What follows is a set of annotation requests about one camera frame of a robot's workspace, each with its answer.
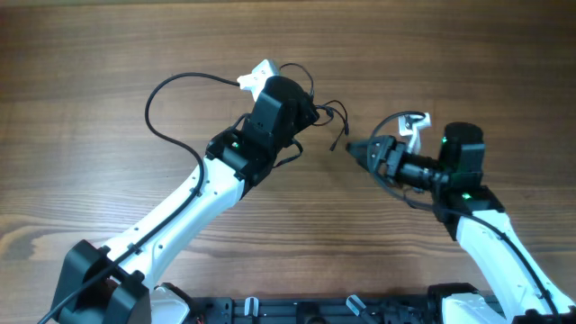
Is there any black USB cable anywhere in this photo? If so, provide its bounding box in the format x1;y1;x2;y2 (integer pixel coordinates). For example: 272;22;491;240
313;99;351;152

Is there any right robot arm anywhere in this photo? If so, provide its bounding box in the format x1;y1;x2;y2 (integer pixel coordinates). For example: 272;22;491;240
346;121;575;323

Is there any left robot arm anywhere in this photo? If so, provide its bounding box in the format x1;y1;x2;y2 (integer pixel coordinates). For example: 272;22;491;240
41;74;320;323

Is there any right camera cable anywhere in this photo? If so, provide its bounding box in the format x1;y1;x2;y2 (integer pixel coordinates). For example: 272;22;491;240
369;111;563;324

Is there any camera cable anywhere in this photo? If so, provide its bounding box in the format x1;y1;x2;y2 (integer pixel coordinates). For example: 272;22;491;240
369;111;563;324
38;72;241;324

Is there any left camera cable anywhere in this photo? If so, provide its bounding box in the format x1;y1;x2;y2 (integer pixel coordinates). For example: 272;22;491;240
38;72;241;324

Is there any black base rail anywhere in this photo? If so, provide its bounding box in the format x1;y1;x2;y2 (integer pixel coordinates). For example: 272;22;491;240
185;295;439;324

